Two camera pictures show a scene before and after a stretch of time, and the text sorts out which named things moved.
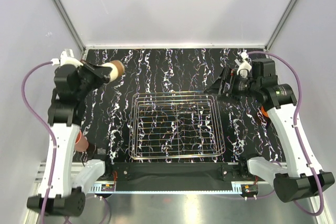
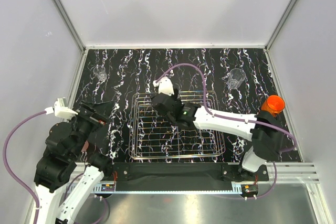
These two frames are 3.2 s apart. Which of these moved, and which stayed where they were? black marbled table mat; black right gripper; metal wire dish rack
Moved: black right gripper
Stayed: black marbled table mat; metal wire dish rack
